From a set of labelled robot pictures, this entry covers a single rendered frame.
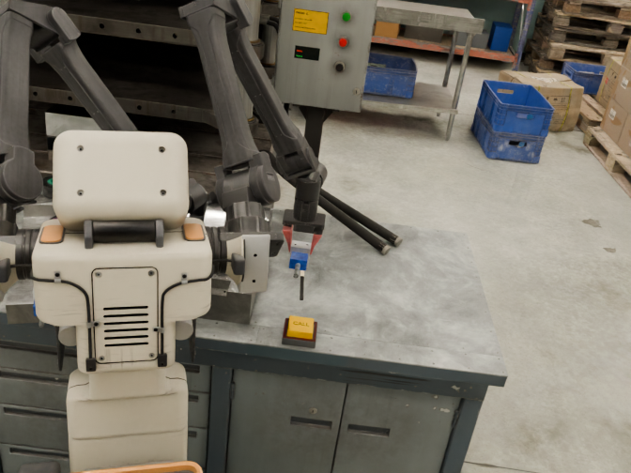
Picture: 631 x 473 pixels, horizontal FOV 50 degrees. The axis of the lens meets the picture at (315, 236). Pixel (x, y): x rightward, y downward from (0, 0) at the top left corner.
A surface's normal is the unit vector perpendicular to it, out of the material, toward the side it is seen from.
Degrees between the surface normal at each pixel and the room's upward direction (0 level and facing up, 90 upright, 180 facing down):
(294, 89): 90
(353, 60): 90
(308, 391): 90
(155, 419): 82
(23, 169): 53
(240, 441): 90
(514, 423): 0
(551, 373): 0
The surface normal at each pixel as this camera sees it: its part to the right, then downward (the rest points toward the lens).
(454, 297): 0.11, -0.86
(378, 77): -0.04, 0.53
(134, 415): 0.25, 0.37
